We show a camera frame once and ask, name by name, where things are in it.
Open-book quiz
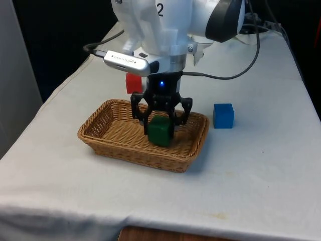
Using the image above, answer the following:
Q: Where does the black cable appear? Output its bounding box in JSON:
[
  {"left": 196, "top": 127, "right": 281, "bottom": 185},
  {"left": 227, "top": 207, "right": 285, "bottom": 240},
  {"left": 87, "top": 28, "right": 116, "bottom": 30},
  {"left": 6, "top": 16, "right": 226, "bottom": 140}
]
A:
[
  {"left": 83, "top": 29, "right": 125, "bottom": 58},
  {"left": 183, "top": 0, "right": 260, "bottom": 81}
]

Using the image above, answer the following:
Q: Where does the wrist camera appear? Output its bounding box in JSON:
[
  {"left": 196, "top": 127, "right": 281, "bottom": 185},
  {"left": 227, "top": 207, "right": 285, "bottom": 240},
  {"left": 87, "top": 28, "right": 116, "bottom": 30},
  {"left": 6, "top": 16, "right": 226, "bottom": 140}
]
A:
[{"left": 102, "top": 50, "right": 161, "bottom": 77}]

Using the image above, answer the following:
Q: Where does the red wooden cube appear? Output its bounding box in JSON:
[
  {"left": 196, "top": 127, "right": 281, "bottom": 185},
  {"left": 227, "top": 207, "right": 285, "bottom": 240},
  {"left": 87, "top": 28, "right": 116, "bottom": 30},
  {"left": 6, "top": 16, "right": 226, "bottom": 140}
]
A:
[{"left": 125, "top": 73, "right": 144, "bottom": 95}]

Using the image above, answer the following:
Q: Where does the green wooden cube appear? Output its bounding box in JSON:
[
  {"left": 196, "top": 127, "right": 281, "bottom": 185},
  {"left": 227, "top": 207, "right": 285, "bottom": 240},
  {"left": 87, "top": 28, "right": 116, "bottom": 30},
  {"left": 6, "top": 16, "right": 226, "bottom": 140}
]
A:
[{"left": 147, "top": 115, "right": 176, "bottom": 148}]

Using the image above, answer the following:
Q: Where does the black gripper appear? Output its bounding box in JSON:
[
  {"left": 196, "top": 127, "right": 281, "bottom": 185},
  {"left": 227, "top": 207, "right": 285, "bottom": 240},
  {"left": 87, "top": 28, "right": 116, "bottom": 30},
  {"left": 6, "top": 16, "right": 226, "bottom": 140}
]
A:
[{"left": 130, "top": 71, "right": 194, "bottom": 139}]

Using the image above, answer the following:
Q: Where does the blue wooden cube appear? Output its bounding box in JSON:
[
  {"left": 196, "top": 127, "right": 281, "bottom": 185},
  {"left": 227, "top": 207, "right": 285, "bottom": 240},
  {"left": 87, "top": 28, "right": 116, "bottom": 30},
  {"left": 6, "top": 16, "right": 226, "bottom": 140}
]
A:
[{"left": 212, "top": 103, "right": 235, "bottom": 130}]

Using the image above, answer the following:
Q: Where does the wicker basket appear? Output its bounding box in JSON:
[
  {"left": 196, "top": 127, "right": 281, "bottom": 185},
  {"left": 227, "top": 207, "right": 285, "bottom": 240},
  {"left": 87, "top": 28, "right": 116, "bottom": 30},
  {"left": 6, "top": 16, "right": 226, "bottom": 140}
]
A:
[{"left": 77, "top": 98, "right": 210, "bottom": 174}]

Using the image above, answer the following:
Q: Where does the black cabinet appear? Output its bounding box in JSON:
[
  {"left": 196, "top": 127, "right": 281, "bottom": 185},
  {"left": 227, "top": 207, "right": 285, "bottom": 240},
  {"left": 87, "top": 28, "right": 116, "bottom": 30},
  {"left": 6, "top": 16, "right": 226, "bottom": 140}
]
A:
[{"left": 12, "top": 0, "right": 119, "bottom": 102}]

